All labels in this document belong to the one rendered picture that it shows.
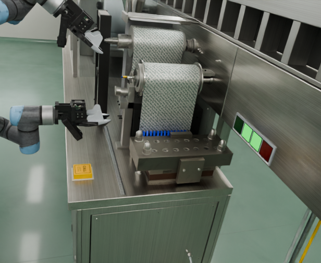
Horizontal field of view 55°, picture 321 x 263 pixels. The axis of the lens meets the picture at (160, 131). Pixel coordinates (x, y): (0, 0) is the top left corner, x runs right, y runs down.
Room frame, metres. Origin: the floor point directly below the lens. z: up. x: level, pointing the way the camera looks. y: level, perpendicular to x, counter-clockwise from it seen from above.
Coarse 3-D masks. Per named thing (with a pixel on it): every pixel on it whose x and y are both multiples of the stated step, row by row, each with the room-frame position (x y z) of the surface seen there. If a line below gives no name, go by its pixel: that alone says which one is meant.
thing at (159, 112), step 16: (144, 96) 1.16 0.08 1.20; (160, 96) 1.18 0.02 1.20; (176, 96) 1.20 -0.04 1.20; (192, 96) 1.23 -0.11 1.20; (144, 112) 1.16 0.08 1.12; (160, 112) 1.18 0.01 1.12; (176, 112) 1.21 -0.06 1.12; (192, 112) 1.23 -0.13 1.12; (144, 128) 1.16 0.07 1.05; (160, 128) 1.19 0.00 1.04; (176, 128) 1.21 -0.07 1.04
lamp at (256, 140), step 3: (255, 135) 0.93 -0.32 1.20; (252, 138) 0.94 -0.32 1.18; (255, 138) 0.93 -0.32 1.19; (258, 138) 0.92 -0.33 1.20; (261, 138) 0.90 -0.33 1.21; (252, 141) 0.94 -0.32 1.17; (255, 141) 0.92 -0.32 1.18; (258, 141) 0.91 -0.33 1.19; (252, 144) 0.94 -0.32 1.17; (255, 144) 0.92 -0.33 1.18; (258, 144) 0.91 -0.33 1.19; (255, 147) 0.92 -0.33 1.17; (258, 147) 0.90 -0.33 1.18
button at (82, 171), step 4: (76, 164) 1.00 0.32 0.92; (80, 164) 1.01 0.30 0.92; (84, 164) 1.01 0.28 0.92; (88, 164) 1.01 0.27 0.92; (76, 168) 0.98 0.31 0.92; (80, 168) 0.98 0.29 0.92; (84, 168) 0.99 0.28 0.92; (88, 168) 0.99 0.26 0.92; (76, 172) 0.95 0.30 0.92; (80, 172) 0.96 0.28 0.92; (84, 172) 0.96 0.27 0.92; (88, 172) 0.96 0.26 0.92; (76, 176) 0.94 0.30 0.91; (80, 176) 0.94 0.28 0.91; (84, 176) 0.95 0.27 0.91; (88, 176) 0.95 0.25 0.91
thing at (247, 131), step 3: (246, 126) 0.99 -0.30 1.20; (243, 129) 1.00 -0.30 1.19; (246, 129) 0.99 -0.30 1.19; (249, 129) 0.97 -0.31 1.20; (243, 132) 1.00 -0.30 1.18; (246, 132) 0.98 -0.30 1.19; (249, 132) 0.97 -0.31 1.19; (243, 135) 0.99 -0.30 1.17; (246, 135) 0.98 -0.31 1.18; (249, 135) 0.96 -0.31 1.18; (246, 138) 0.97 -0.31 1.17; (249, 138) 0.96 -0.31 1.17
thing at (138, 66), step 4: (140, 64) 1.21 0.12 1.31; (140, 68) 1.18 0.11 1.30; (140, 72) 1.17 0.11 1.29; (140, 76) 1.16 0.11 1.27; (200, 76) 1.25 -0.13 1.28; (140, 80) 1.15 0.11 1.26; (200, 80) 1.24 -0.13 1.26; (140, 84) 1.15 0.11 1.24; (136, 88) 1.20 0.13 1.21; (140, 88) 1.16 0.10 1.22
